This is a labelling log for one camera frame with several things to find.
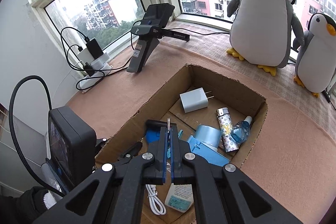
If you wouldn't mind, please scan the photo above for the white lotion bottle blue cap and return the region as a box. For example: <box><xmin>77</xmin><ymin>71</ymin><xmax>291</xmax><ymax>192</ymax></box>
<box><xmin>164</xmin><ymin>123</ymin><xmax>223</xmax><ymax>213</ymax></box>

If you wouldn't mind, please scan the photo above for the white usb wall charger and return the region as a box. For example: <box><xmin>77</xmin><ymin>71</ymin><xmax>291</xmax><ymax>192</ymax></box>
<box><xmin>179</xmin><ymin>88</ymin><xmax>213</xmax><ymax>113</ymax></box>

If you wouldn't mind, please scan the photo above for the black gripper stand device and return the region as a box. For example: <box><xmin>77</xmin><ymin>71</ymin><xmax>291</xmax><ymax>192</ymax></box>
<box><xmin>126</xmin><ymin>3</ymin><xmax>190</xmax><ymax>73</ymax></box>

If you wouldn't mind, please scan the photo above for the blue phone stand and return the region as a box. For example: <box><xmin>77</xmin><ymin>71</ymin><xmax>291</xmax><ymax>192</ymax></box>
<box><xmin>187</xmin><ymin>136</ymin><xmax>230</xmax><ymax>167</ymax></box>

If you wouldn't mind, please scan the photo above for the black cylinder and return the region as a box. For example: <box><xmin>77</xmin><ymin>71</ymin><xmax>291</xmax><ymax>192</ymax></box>
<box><xmin>145</xmin><ymin>119</ymin><xmax>168</xmax><ymax>130</ymax></box>

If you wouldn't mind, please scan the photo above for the teal clothespin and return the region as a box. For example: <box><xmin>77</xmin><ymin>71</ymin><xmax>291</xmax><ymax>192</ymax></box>
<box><xmin>178</xmin><ymin>130</ymin><xmax>183</xmax><ymax>139</ymax></box>

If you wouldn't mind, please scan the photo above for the brown cardboard box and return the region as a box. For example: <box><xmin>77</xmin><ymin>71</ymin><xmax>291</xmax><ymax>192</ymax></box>
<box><xmin>94</xmin><ymin>63</ymin><xmax>269</xmax><ymax>224</ymax></box>

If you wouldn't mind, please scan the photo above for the peach fleece blanket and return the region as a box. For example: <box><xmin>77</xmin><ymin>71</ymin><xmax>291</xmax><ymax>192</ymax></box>
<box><xmin>69</xmin><ymin>42</ymin><xmax>335</xmax><ymax>223</ymax></box>

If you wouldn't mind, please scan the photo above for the small penguin plush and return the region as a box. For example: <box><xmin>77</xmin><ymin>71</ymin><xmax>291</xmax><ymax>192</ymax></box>
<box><xmin>293</xmin><ymin>12</ymin><xmax>335</xmax><ymax>97</ymax></box>

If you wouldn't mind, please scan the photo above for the blue round tape measure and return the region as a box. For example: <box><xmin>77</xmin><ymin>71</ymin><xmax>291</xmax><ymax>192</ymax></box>
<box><xmin>145</xmin><ymin>127</ymin><xmax>161</xmax><ymax>144</ymax></box>

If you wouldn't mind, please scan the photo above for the white usb cable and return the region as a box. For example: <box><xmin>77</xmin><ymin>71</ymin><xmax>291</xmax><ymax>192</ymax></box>
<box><xmin>145</xmin><ymin>183</ymin><xmax>167</xmax><ymax>216</ymax></box>

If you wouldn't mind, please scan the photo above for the black power adapter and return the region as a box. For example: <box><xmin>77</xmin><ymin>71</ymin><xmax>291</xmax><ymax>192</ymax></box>
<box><xmin>86</xmin><ymin>38</ymin><xmax>104</xmax><ymax>60</ymax></box>

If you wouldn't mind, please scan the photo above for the black cable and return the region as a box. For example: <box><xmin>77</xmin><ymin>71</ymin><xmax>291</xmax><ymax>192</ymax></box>
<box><xmin>7</xmin><ymin>19</ymin><xmax>232</xmax><ymax>198</ymax></box>

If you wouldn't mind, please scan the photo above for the large penguin plush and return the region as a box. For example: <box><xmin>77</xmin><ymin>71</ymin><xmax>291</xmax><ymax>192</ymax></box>
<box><xmin>227</xmin><ymin>0</ymin><xmax>305</xmax><ymax>76</ymax></box>

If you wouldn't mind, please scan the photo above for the white power strip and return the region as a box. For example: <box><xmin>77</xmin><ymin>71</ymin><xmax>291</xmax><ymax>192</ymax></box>
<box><xmin>76</xmin><ymin>48</ymin><xmax>113</xmax><ymax>93</ymax></box>

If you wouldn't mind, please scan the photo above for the plaid cloth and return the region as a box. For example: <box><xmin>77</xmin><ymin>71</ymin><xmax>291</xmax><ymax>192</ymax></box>
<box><xmin>163</xmin><ymin>21</ymin><xmax>335</xmax><ymax>138</ymax></box>

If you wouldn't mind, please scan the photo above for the patterned silver lighter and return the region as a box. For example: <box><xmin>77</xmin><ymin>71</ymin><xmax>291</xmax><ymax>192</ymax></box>
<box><xmin>217</xmin><ymin>107</ymin><xmax>239</xmax><ymax>153</ymax></box>

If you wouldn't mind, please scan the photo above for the clear blue sanitizer bottle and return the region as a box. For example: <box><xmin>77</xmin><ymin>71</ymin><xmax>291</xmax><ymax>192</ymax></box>
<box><xmin>230</xmin><ymin>116</ymin><xmax>252</xmax><ymax>145</ymax></box>

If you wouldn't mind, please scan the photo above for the gloved left hand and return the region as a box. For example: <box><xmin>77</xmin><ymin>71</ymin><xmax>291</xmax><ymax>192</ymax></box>
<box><xmin>14</xmin><ymin>186</ymin><xmax>57</xmax><ymax>223</ymax></box>

